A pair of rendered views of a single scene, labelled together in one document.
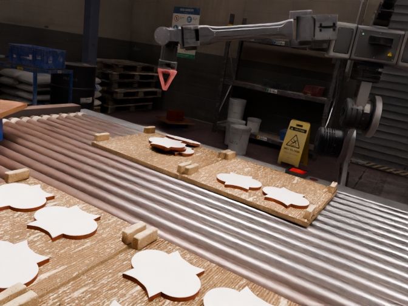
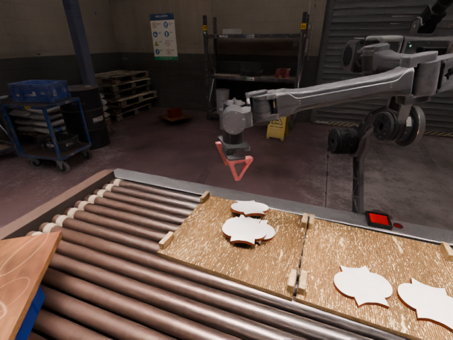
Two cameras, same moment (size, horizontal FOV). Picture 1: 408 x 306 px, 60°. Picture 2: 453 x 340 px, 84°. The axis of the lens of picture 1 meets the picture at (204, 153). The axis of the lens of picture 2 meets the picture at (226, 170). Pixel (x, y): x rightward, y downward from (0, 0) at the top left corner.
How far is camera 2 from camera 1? 0.75 m
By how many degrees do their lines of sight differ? 14
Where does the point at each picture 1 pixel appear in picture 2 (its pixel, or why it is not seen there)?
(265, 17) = (231, 13)
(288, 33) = (405, 88)
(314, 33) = (440, 83)
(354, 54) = not seen: hidden behind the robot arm
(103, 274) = not seen: outside the picture
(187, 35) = (260, 108)
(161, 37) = (233, 125)
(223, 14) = (194, 15)
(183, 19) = (160, 25)
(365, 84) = not seen: hidden behind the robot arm
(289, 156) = (275, 131)
